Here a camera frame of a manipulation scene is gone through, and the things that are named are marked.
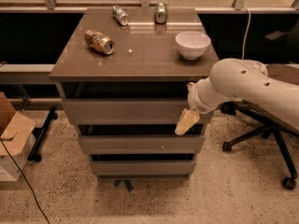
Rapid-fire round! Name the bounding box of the white ceramic bowl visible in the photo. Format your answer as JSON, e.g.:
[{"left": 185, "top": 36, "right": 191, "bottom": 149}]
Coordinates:
[{"left": 175, "top": 31, "right": 211, "bottom": 60}]

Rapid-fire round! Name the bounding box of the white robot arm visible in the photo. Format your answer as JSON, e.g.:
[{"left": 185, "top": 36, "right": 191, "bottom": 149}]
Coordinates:
[{"left": 175, "top": 59, "right": 299, "bottom": 135}]

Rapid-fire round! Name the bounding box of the cardboard box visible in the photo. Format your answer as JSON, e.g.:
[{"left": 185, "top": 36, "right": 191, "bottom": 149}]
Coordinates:
[{"left": 0, "top": 92, "right": 36, "bottom": 181}]

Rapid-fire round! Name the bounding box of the black floor cable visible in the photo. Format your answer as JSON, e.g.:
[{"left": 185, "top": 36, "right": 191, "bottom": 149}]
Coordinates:
[{"left": 0, "top": 137, "right": 51, "bottom": 224}]

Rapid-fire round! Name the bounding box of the gold crushed can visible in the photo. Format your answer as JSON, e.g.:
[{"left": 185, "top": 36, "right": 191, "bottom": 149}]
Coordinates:
[{"left": 84, "top": 30, "right": 114, "bottom": 55}]

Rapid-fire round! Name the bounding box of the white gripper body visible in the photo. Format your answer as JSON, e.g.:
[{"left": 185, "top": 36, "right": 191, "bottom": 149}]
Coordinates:
[{"left": 187, "top": 82, "right": 215, "bottom": 114}]

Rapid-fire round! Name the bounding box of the grey top drawer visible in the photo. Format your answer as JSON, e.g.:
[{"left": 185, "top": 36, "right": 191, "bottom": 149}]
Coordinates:
[{"left": 61, "top": 97, "right": 216, "bottom": 125}]

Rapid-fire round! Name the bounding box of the grey drawer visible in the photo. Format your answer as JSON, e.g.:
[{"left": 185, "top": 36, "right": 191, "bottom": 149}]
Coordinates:
[
  {"left": 90, "top": 161, "right": 195, "bottom": 176},
  {"left": 61, "top": 97, "right": 216, "bottom": 125},
  {"left": 78, "top": 134, "right": 204, "bottom": 154}
]

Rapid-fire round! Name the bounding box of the white hanging cable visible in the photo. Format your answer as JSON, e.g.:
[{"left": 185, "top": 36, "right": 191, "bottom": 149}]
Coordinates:
[{"left": 241, "top": 6, "right": 252, "bottom": 61}]

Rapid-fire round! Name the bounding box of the black office chair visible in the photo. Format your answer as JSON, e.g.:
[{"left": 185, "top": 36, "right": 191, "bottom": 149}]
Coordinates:
[{"left": 220, "top": 19, "right": 299, "bottom": 191}]

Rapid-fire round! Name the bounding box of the grey bottom drawer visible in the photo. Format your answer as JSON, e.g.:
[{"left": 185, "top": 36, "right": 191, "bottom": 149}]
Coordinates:
[{"left": 90, "top": 161, "right": 195, "bottom": 176}]

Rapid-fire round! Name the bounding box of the grey drawer cabinet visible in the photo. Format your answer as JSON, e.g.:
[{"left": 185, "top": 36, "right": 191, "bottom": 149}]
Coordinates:
[{"left": 50, "top": 8, "right": 218, "bottom": 179}]

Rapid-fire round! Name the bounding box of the grey middle drawer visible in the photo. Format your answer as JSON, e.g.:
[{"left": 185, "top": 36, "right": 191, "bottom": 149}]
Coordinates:
[{"left": 78, "top": 134, "right": 204, "bottom": 154}]

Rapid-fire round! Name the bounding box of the silver soda can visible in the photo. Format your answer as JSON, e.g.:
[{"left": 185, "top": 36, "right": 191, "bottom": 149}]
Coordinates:
[{"left": 112, "top": 6, "right": 129, "bottom": 26}]

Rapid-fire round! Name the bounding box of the black metal stand foot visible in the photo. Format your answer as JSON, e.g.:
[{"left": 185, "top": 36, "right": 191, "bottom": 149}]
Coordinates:
[{"left": 27, "top": 106, "right": 58, "bottom": 162}]

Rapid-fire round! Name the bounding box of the blue tape on floor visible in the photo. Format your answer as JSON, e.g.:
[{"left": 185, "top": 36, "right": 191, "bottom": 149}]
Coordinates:
[{"left": 113, "top": 179, "right": 134, "bottom": 193}]

